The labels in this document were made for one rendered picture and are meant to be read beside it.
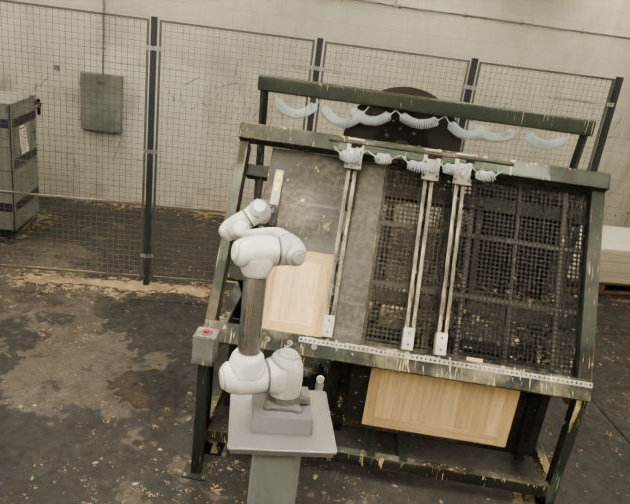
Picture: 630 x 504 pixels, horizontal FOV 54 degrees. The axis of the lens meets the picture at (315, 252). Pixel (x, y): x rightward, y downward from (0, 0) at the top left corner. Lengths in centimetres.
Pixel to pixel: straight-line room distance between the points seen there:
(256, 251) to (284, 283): 103
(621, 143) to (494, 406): 638
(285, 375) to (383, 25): 614
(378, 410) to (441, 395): 40
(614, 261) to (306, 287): 502
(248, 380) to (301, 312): 85
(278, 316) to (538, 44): 631
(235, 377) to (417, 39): 635
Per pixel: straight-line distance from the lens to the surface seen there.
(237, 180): 375
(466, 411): 401
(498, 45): 881
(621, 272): 807
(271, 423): 297
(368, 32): 834
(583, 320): 383
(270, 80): 421
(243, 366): 281
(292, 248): 263
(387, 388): 390
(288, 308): 359
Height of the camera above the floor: 256
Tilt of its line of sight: 20 degrees down
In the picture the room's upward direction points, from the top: 8 degrees clockwise
